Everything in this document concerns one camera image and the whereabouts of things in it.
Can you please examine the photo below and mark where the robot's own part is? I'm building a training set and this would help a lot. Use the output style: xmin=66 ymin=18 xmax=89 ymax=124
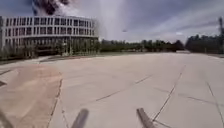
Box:
xmin=70 ymin=108 xmax=90 ymax=128
xmin=136 ymin=107 xmax=156 ymax=128

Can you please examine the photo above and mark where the row of young trees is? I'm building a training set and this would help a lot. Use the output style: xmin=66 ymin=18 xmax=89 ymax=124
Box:
xmin=0 ymin=39 xmax=101 ymax=61

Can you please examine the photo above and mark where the white multi-storey building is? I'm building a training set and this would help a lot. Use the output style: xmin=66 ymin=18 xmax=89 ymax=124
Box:
xmin=0 ymin=15 xmax=100 ymax=56

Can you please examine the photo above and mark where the tall mast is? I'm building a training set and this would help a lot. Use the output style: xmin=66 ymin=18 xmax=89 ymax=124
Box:
xmin=218 ymin=16 xmax=224 ymax=54

